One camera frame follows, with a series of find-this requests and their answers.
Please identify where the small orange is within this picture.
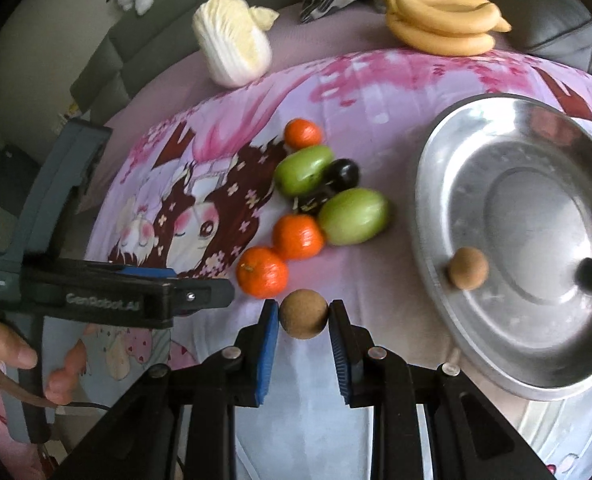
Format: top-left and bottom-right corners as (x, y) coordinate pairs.
(283, 118), (324, 150)

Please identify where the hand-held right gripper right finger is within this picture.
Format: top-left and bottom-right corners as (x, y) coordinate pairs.
(328, 300), (557, 480)

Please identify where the grey-green sofa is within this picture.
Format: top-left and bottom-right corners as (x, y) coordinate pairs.
(71, 0), (232, 128)

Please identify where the brown round fruit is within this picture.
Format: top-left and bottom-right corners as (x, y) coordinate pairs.
(448, 247), (490, 291)
(279, 289), (329, 341)

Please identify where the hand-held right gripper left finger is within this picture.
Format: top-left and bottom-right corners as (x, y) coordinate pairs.
(51, 299), (281, 480)

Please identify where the dark cable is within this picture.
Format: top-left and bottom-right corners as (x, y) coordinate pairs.
(0, 367), (108, 412)

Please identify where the bunch of yellow bananas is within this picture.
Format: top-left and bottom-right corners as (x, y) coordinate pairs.
(382, 0), (513, 57)

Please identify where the mauve bed sheet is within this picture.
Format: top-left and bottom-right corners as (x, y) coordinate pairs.
(98, 0), (532, 171)

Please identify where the green oval fruit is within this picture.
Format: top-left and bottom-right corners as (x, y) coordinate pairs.
(274, 145), (335, 197)
(318, 188), (390, 246)

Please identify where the large orange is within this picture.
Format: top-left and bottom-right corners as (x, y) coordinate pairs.
(272, 213), (326, 261)
(236, 246), (290, 297)

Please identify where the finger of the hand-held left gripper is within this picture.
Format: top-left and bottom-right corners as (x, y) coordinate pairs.
(168, 279), (235, 318)
(108, 266), (178, 282)

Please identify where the person's left hand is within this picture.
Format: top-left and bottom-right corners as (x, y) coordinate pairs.
(0, 317), (38, 387)

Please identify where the printed blanket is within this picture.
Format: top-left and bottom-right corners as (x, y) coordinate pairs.
(0, 49), (592, 480)

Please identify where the napa cabbage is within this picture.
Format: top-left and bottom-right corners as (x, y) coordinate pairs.
(192, 0), (280, 88)

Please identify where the round metal basin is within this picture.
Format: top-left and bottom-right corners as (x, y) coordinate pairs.
(410, 94), (592, 402)

